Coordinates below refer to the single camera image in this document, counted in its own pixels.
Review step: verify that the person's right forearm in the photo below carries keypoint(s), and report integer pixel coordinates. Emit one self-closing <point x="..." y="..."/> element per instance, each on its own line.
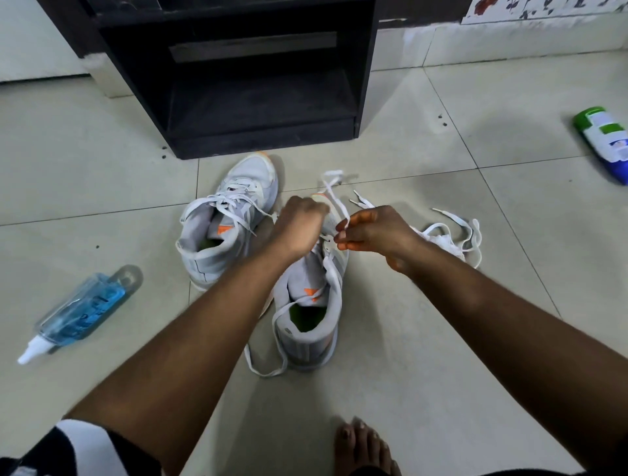
<point x="520" y="353"/>

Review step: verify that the dark brown wooden cabinet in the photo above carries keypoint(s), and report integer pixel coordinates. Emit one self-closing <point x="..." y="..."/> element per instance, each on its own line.
<point x="422" y="10"/>

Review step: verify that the blue transparent bottle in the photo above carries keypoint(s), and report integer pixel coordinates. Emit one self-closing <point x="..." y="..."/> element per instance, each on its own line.
<point x="78" y="309"/>

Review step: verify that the zebra striped garment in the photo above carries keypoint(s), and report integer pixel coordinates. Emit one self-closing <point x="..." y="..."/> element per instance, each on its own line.
<point x="78" y="451"/>

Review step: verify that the person's left forearm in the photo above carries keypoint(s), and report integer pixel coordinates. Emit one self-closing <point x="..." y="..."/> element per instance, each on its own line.
<point x="181" y="353"/>

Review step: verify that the black open shelf box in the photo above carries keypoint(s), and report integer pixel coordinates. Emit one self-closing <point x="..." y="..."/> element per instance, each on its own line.
<point x="255" y="108"/>

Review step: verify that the person's right foot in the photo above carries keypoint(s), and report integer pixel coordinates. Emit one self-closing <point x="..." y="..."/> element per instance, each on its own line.
<point x="363" y="446"/>

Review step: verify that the white floral patterned sheet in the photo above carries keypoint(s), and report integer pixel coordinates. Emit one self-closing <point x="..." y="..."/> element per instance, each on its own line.
<point x="544" y="10"/>

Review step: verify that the green blue white bottle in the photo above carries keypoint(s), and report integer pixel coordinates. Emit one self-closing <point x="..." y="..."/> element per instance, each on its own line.
<point x="606" y="142"/>

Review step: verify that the person's left hand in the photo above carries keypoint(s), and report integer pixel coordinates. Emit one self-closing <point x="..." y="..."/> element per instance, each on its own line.
<point x="299" y="225"/>

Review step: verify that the person's right hand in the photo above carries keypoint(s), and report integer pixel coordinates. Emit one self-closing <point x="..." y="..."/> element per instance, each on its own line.
<point x="380" y="235"/>

